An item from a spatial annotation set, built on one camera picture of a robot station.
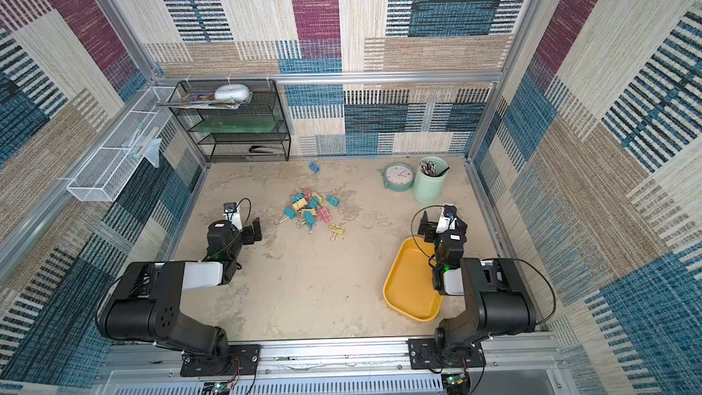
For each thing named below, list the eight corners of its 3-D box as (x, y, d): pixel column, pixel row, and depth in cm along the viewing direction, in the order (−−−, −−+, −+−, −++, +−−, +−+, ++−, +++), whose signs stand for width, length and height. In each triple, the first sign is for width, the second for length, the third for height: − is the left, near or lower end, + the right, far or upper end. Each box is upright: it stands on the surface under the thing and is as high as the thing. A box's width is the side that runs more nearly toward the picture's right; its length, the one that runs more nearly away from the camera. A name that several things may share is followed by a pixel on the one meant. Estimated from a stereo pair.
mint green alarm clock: (383, 192, 112) (384, 186, 109) (381, 169, 120) (382, 163, 117) (414, 192, 112) (415, 185, 109) (410, 169, 120) (411, 163, 117)
